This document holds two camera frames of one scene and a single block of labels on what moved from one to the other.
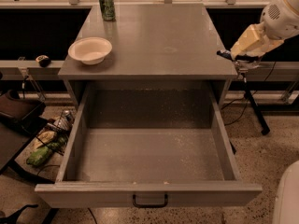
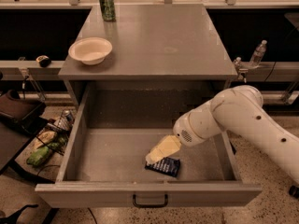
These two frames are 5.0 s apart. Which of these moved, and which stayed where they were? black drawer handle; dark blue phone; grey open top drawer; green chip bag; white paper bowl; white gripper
Moved: white gripper; dark blue phone
Stayed: black drawer handle; grey open top drawer; green chip bag; white paper bowl
